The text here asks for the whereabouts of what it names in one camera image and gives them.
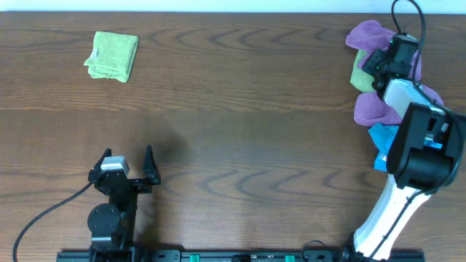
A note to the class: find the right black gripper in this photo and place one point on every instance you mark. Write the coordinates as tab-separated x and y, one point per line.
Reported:
376	57

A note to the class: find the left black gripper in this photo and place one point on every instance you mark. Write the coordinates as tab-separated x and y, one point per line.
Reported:
154	176

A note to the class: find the purple cloth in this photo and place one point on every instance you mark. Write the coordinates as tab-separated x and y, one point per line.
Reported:
370	110
369	36

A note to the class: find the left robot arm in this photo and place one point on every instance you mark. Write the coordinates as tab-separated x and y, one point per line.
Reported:
112	224

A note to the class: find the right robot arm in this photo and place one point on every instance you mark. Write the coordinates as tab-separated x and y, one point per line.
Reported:
423	157

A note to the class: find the crumpled green cloth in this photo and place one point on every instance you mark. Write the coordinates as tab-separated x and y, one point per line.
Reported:
360	79

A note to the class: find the crumpled purple cloth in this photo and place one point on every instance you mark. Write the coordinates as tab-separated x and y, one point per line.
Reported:
370	110

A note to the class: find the crumpled blue cloth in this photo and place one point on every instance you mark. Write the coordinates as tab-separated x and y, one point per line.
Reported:
382	137

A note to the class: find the folded green cloth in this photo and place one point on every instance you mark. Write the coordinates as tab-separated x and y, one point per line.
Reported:
112	56

